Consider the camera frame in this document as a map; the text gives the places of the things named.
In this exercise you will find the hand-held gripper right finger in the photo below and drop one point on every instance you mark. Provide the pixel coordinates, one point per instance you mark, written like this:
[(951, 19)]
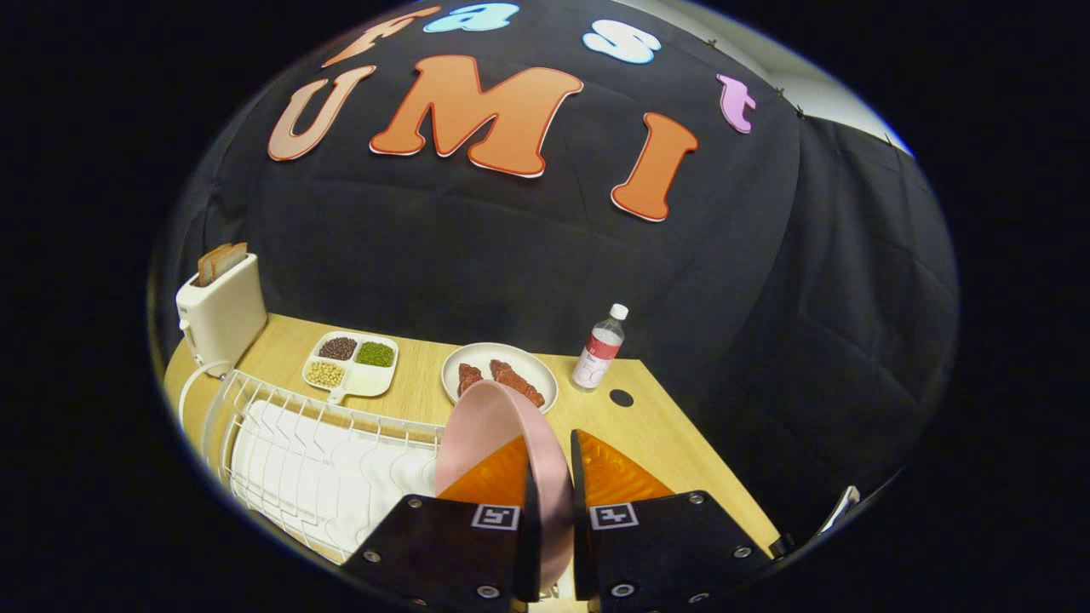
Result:
[(582, 545)]

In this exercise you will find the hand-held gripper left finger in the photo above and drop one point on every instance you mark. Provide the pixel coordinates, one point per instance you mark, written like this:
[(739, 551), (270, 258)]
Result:
[(528, 553)]

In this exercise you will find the pink plate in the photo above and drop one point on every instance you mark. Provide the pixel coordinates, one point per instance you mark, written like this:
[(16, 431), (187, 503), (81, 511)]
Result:
[(485, 426)]

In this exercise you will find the white ceramic plate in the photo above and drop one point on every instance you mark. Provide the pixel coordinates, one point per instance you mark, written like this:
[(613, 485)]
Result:
[(494, 353)]

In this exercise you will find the white divided dish with beans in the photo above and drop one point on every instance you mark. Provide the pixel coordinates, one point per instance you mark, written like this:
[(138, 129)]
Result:
[(366, 383)]

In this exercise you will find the black round desk grommet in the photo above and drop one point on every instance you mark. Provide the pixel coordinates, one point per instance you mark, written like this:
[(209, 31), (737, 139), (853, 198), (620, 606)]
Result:
[(622, 398)]

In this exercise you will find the red meat piece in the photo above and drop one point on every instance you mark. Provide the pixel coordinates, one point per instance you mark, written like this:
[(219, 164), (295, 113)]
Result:
[(470, 379), (515, 383)]

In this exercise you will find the clear water bottle red label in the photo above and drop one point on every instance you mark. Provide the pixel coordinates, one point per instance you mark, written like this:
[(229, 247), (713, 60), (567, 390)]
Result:
[(596, 358)]

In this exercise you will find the black table clamp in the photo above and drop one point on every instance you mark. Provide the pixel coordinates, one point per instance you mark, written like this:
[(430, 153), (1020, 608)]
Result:
[(782, 545)]

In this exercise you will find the white drip tray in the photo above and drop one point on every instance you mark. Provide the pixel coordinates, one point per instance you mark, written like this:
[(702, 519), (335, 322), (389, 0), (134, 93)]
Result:
[(281, 477)]

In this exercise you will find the white toaster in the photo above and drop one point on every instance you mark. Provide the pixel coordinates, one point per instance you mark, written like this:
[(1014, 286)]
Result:
[(226, 315)]

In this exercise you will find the brown toast slice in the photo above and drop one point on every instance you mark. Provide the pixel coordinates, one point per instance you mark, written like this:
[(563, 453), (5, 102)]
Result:
[(211, 266), (234, 257)]

